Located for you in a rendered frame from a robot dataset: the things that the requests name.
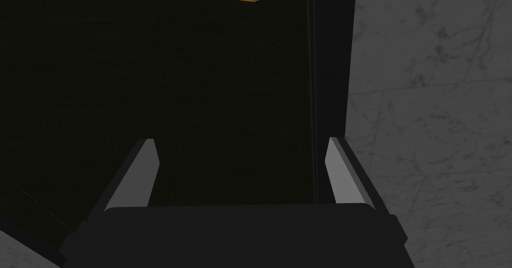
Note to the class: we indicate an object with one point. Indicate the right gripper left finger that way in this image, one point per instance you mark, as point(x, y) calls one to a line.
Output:
point(136, 180)

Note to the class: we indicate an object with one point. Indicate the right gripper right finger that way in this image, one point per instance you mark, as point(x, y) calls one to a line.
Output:
point(344, 176)

